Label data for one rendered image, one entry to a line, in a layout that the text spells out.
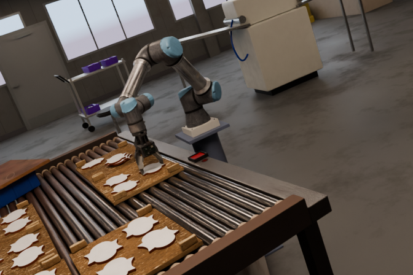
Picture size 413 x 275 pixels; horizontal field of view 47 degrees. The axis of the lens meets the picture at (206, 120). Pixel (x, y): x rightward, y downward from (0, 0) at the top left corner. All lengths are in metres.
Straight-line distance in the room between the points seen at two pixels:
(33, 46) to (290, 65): 6.64
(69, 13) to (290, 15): 6.34
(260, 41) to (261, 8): 0.45
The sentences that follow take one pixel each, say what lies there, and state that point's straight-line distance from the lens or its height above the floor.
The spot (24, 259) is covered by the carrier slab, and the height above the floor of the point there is 0.95.
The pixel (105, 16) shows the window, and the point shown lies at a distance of 11.78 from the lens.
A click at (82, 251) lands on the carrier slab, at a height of 0.94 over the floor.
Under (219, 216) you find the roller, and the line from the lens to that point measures 1.67.
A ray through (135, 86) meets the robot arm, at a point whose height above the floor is 1.31.
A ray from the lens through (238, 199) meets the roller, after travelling 1.73.
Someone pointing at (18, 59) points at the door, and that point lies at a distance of 11.55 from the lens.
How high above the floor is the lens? 1.64
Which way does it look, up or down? 15 degrees down
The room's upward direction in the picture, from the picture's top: 20 degrees counter-clockwise
